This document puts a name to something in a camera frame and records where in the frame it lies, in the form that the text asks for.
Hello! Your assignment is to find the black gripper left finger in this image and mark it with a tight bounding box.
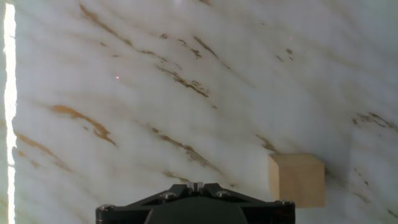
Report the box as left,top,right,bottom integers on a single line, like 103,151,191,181
95,182,195,224

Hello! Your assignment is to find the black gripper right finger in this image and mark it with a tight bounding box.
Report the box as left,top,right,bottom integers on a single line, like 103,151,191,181
194,182,295,224

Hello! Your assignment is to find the small wooden block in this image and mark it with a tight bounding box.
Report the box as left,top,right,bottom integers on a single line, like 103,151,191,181
268,153,326,208

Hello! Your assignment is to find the marble pattern sheet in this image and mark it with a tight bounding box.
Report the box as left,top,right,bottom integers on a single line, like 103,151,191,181
6,0,398,224

